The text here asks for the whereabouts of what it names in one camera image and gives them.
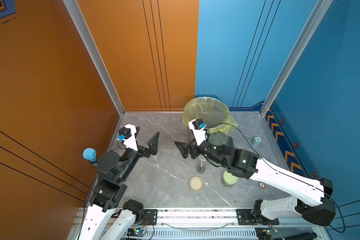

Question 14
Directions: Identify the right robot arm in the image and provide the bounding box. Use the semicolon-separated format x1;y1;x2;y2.
175;132;336;227

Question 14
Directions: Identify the right circuit board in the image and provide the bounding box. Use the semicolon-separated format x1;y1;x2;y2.
263;229;278;237

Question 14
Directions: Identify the cream jar lid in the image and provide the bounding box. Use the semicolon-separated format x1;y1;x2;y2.
189;176;204;192

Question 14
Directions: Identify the yellow trash bag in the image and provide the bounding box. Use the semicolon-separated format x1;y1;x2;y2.
182;96;238;135

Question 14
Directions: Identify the red poker chip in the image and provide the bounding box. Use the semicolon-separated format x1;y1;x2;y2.
259;182;266;189

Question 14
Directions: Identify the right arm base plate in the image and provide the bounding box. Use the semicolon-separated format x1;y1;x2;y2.
236;209;280;226

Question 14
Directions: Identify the left green circuit board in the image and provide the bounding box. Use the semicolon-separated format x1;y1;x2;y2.
126;229;147;238

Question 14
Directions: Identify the jar with green lid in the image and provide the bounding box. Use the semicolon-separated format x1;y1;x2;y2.
222;171;238;187

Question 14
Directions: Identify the tall jar with clear lid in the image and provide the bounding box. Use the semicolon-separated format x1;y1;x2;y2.
197;157;206;174

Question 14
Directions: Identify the aluminium front rail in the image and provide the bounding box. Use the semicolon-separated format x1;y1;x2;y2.
68;207;331;240

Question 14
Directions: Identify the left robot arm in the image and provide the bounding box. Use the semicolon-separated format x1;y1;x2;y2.
77;124;160;240

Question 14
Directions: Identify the blue foam-tipped microphone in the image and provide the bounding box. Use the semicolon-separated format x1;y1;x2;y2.
83;148;99;166

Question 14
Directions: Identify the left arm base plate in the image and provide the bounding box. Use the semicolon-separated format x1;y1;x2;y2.
144;209;158;226

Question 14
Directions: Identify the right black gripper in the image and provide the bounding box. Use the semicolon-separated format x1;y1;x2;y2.
175;129;228;168

